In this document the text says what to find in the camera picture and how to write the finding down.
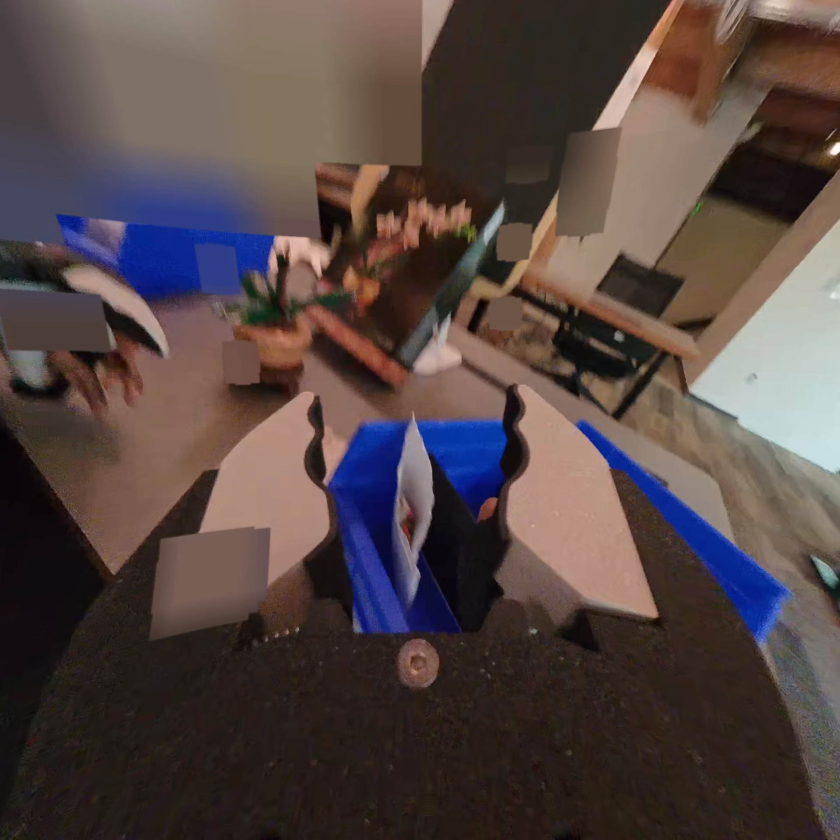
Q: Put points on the blue bin with black divider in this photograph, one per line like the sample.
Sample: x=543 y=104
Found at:
x=722 y=558

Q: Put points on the black office chair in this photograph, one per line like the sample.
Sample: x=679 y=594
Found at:
x=640 y=282

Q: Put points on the black bin divider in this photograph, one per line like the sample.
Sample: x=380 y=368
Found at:
x=459 y=544

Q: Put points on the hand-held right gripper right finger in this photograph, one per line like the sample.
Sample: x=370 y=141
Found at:
x=571 y=512

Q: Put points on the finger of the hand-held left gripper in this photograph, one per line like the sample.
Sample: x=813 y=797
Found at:
x=134 y=308

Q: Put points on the torn white paper bag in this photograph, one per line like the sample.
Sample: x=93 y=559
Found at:
x=417 y=472

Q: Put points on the person's left hand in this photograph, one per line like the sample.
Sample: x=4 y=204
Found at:
x=92 y=380

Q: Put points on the dark orchid toy box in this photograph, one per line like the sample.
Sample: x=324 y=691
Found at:
x=420 y=282

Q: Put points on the white display stand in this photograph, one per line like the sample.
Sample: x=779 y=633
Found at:
x=438 y=354

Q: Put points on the blue bin with two dividers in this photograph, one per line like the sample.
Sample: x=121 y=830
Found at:
x=157 y=262

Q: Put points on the green brick plant model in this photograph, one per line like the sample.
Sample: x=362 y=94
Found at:
x=275 y=341

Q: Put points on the grey desk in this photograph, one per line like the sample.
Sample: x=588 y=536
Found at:
x=184 y=420

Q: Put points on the wood-edged office desk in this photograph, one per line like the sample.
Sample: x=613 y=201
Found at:
x=630 y=321

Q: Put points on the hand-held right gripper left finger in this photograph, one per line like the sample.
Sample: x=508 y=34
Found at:
x=275 y=479

